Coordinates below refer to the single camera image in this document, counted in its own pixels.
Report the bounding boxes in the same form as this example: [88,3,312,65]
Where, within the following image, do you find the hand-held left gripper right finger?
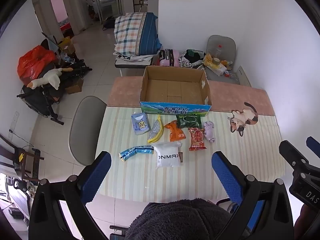
[211,151,294,240]

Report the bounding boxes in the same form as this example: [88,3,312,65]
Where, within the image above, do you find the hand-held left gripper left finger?
[29,151,112,240]

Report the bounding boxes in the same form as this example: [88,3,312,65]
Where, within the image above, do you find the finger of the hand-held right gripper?
[279,140,309,171]
[306,136,320,153]

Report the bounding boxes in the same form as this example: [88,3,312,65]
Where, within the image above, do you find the long blue snack packet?
[119,145,155,162]

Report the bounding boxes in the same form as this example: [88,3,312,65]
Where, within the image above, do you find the red snack packet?
[188,127,208,151]

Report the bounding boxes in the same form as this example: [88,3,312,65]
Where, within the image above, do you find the white pillow pack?
[152,141,182,170]

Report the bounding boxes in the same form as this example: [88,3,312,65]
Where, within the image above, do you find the green snack packet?
[176,114,203,129]

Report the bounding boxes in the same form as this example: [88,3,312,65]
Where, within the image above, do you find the orange snack packet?
[164,120,187,142]

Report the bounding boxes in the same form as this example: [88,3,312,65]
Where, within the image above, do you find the light blue tissue packet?
[131,112,150,136]

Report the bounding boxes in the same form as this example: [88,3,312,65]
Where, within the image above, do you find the yellow banana-shaped pouch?
[147,115,164,144]

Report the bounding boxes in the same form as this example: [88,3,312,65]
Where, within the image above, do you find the striped table mat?
[96,105,285,202]

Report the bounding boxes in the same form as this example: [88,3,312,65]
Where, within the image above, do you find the grey chair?
[205,35,237,82]
[69,96,107,167]

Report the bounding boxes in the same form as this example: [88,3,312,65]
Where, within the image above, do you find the cat-shaped mat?
[227,102,258,137]

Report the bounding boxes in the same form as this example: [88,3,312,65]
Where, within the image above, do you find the dark fleece garment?
[125,198,232,240]

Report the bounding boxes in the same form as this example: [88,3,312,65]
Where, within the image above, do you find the wooden chair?
[0,134,44,180]

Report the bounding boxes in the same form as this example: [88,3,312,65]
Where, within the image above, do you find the grey perforated panel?
[236,66,252,87]

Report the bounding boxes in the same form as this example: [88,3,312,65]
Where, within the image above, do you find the small brown cardboard box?
[65,78,84,94]

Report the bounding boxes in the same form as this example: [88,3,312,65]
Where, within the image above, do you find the black folded stroller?
[16,84,64,125]

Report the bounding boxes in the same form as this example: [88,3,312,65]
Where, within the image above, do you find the white goose plush toy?
[27,67,73,90]

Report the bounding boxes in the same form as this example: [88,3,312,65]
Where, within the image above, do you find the pile of black tripods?
[56,59,93,83]

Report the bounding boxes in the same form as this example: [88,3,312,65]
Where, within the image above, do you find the yellow plastic bag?
[203,54,234,75]

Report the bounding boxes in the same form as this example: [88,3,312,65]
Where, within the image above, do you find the black and white clothes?
[179,49,207,69]

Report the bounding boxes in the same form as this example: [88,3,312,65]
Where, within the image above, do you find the clear plastic bottle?
[212,45,223,64]

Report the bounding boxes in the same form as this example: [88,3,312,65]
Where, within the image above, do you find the white folded bedding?
[114,51,154,62]

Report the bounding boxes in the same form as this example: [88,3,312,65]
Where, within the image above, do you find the orange plastic bag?
[17,45,57,79]

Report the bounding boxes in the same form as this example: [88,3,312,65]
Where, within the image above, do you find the pink suitcase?
[157,49,180,67]

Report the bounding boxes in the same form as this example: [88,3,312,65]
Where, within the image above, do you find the yellow cardboard box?
[58,37,75,54]

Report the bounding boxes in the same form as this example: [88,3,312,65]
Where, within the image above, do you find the plaid pillow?
[114,12,148,55]

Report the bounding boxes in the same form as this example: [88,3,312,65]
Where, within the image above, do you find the blue striped blanket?
[136,12,161,55]

